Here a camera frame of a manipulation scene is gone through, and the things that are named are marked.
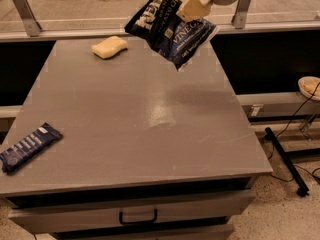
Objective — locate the black stand leg bar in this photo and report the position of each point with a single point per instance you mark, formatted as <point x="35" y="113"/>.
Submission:
<point x="303" y="190"/>

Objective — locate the black drawer handle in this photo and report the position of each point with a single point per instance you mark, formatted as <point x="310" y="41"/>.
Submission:
<point x="138" y="218"/>

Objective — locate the blue chip bag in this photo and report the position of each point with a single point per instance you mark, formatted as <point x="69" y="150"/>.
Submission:
<point x="167" y="34"/>

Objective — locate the yellow sponge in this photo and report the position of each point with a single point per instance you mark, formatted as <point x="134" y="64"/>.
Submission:
<point x="109" y="47"/>

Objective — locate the dark blue snack bar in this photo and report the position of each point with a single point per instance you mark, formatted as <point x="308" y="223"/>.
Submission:
<point x="24" y="150"/>

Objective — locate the white round plate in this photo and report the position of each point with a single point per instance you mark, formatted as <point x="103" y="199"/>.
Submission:
<point x="309" y="86"/>

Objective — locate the left metal railing bracket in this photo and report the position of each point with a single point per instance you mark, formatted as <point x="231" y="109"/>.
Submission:
<point x="31" y="25"/>

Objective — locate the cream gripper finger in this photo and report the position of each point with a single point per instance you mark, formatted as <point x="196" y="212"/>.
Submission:
<point x="191" y="10"/>

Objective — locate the grey drawer cabinet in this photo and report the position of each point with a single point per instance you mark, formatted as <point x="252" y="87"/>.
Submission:
<point x="138" y="135"/>

